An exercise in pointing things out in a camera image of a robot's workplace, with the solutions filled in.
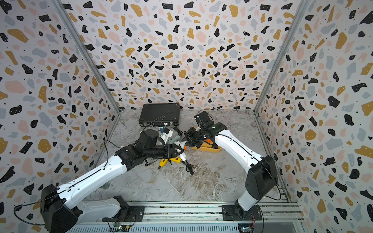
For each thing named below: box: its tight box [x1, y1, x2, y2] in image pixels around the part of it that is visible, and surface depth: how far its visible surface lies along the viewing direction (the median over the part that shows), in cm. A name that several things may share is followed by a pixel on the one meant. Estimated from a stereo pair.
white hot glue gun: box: [178, 140, 188, 162], surface depth 75 cm
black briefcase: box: [138, 97, 181, 127], surface depth 119 cm
